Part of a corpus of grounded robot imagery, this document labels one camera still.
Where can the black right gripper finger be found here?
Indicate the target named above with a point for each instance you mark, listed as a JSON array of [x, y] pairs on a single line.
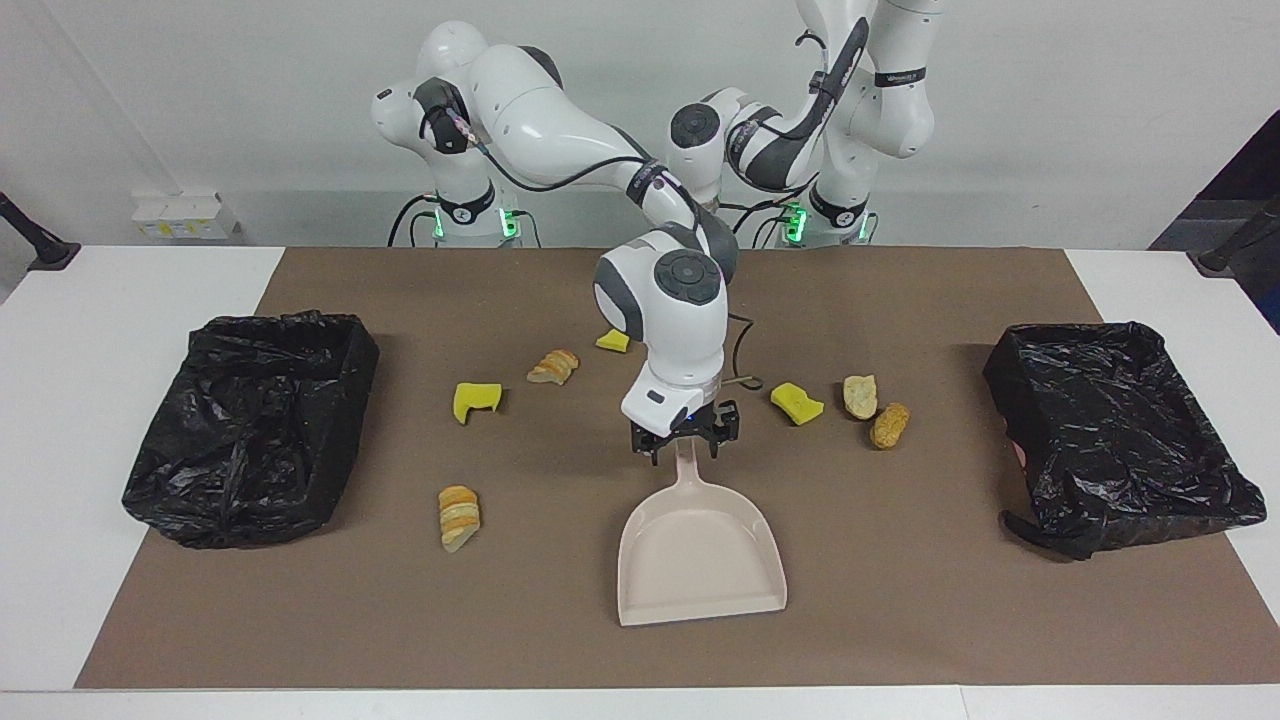
[[725, 420], [650, 445]]

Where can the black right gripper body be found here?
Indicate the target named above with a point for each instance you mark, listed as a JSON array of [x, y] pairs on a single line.
[[688, 425]]

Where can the yellow sponge piece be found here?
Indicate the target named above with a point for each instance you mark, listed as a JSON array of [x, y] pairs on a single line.
[[470, 402], [612, 342], [797, 403]]

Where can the beige plastic dustpan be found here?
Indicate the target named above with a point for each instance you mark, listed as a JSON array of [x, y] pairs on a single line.
[[700, 560]]

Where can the pale bread piece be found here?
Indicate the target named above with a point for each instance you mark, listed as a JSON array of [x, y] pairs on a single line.
[[860, 397]]

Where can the brown bread roll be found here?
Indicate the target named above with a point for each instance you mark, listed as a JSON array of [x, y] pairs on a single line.
[[889, 426]]

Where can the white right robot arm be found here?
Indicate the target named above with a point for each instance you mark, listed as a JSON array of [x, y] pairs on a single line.
[[690, 330]]

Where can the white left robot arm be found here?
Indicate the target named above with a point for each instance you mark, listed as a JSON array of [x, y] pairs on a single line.
[[880, 100]]

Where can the bin with black bag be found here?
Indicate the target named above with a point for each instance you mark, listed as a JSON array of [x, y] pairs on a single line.
[[250, 430], [1110, 430]]

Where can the striped croissant piece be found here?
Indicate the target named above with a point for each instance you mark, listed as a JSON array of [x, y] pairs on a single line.
[[553, 368]]

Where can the striped bread slices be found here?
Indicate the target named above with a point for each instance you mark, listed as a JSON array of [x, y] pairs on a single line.
[[459, 515]]

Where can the brown table mat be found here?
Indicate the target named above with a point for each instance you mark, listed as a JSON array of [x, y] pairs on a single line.
[[600, 650]]

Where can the white socket box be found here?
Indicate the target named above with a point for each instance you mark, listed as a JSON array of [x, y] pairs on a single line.
[[180, 215]]

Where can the black stand foot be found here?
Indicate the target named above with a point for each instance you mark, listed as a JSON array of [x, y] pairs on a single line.
[[50, 255], [1225, 260]]

